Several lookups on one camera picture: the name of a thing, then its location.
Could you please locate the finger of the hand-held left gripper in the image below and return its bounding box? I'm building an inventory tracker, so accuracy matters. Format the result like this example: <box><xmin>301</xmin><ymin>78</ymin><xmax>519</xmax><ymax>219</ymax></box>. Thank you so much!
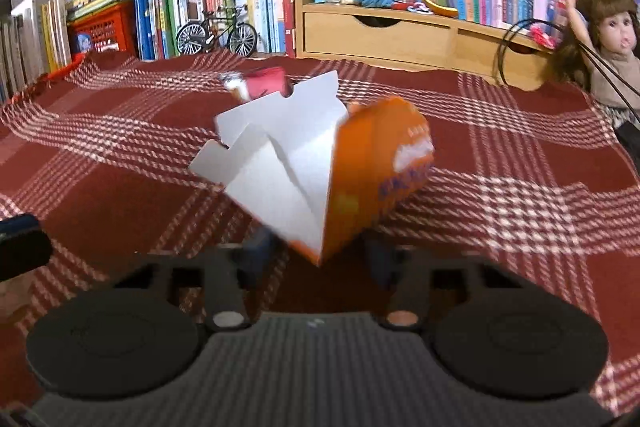
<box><xmin>0</xmin><ymin>213</ymin><xmax>54</xmax><ymax>283</ymax></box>

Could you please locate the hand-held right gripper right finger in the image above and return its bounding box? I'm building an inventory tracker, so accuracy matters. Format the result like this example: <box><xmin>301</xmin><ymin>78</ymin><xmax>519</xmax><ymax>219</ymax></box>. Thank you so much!
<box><xmin>361</xmin><ymin>234</ymin><xmax>527</xmax><ymax>331</ymax></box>

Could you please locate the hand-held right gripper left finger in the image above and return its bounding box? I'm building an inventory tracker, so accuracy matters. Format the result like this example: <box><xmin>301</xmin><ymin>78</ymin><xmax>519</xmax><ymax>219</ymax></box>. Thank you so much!
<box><xmin>106</xmin><ymin>232</ymin><xmax>282</xmax><ymax>331</ymax></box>

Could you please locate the orange white carton box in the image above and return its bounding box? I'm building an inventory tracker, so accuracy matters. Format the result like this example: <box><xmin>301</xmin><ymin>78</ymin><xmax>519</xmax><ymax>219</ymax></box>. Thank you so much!
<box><xmin>187</xmin><ymin>69</ymin><xmax>436</xmax><ymax>269</ymax></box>

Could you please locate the red plaid tablecloth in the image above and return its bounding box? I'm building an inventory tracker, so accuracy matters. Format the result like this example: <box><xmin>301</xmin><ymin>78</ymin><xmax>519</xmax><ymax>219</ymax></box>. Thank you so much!
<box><xmin>0</xmin><ymin>51</ymin><xmax>640</xmax><ymax>419</ymax></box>

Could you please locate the red snack packet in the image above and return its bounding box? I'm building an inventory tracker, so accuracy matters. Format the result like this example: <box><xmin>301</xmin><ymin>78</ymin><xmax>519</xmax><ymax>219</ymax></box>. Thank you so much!
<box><xmin>217</xmin><ymin>67</ymin><xmax>294</xmax><ymax>106</ymax></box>

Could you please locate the row of pale upright books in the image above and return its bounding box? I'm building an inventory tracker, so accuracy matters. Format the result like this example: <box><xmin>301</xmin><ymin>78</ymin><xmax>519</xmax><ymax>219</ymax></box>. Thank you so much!
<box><xmin>0</xmin><ymin>0</ymin><xmax>74</xmax><ymax>104</ymax></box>

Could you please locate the wooden drawer organizer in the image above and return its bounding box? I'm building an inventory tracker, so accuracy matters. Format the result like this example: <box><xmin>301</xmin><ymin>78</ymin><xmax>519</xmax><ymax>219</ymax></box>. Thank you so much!
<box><xmin>294</xmin><ymin>0</ymin><xmax>562</xmax><ymax>94</ymax></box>

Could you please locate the miniature black bicycle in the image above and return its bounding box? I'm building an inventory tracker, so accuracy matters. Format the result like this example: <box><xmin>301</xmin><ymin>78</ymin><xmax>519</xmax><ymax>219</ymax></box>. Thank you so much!
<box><xmin>174</xmin><ymin>3</ymin><xmax>259</xmax><ymax>58</ymax></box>

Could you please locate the red plastic crate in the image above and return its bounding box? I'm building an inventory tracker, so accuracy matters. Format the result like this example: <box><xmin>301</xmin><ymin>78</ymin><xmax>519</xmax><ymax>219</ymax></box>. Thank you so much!
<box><xmin>66</xmin><ymin>2</ymin><xmax>139</xmax><ymax>58</ymax></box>

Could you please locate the orange curved tool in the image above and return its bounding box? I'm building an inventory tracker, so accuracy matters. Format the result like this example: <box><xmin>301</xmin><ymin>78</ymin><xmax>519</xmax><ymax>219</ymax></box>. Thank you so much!
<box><xmin>419</xmin><ymin>0</ymin><xmax>461</xmax><ymax>20</ymax></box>

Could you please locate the pink flower ornament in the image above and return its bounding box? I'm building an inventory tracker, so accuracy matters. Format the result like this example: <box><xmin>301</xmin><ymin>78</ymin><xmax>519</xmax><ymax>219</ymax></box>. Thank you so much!
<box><xmin>529</xmin><ymin>23</ymin><xmax>559</xmax><ymax>51</ymax></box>

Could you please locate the brown-haired doll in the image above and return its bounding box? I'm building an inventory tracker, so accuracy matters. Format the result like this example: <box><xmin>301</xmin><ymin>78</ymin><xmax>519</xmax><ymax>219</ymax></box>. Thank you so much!
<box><xmin>546</xmin><ymin>0</ymin><xmax>640</xmax><ymax>168</ymax></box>

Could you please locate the black cable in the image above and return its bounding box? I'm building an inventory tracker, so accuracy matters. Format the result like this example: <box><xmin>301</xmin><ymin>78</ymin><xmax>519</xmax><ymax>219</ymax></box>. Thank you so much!
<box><xmin>491</xmin><ymin>18</ymin><xmax>640</xmax><ymax>124</ymax></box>

